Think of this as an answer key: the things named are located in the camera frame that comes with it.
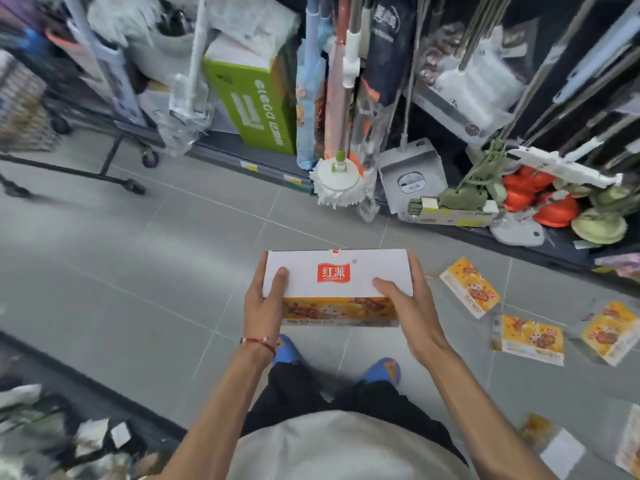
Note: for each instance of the person's right hand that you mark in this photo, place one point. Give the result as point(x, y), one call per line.
point(422, 329)

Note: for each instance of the person's left hand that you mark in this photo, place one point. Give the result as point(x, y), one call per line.
point(260, 314)

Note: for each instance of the white yellow snack box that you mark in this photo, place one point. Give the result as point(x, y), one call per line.
point(310, 264)

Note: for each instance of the group of yellow boxes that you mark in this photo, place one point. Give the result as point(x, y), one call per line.
point(530, 339)

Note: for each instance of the person's left forearm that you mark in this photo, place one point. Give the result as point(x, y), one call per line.
point(215, 419)

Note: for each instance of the person's right forearm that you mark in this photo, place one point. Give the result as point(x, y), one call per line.
point(485, 419)

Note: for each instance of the blue rubber slipper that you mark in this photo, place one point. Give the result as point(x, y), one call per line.
point(287, 352)
point(382, 372)

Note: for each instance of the black trousers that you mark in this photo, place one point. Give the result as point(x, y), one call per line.
point(295, 389)

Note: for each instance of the green white mop set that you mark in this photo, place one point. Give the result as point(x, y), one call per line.
point(465, 199)

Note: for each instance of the white round mop pad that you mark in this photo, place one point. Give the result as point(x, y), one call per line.
point(517, 229)

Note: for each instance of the grey shirt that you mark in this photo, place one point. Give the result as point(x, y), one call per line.
point(345, 449)

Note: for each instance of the grey appliance carton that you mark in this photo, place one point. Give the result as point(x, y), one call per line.
point(410, 179)

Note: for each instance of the white round mop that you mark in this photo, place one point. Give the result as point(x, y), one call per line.
point(337, 182)

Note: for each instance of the orange mop part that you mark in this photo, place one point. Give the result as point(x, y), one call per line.
point(555, 209)

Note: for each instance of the green round mop head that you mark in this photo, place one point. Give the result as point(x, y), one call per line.
point(600, 227)

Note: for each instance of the green white cardboard carton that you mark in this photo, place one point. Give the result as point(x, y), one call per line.
point(260, 104)

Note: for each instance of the light blue long package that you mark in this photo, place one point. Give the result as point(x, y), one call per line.
point(307, 104)

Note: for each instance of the white mop in clear plastic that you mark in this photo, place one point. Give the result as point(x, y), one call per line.
point(187, 104)

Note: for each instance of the pink long package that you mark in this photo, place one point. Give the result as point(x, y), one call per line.
point(336, 94)

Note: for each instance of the light blue flat mop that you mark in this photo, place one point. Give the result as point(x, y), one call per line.
point(110, 69)

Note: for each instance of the rack of mops and brooms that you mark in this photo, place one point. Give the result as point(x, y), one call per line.
point(550, 69)

